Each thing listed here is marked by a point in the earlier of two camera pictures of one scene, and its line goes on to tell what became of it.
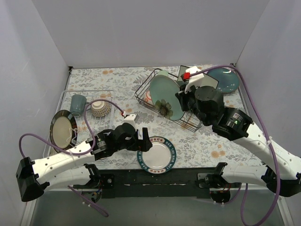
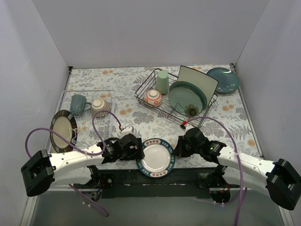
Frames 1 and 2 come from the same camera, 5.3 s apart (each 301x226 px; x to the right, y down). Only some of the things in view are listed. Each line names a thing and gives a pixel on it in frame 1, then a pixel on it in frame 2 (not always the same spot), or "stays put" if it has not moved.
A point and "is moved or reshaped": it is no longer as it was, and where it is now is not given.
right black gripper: (182, 100) -> (179, 148)
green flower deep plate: (162, 90) is moved or reshaped
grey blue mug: (77, 104) stays put
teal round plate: (228, 79) stays put
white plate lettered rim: (160, 158) is moved or reshaped
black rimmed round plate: (63, 129) stays put
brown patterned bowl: (100, 108) stays put
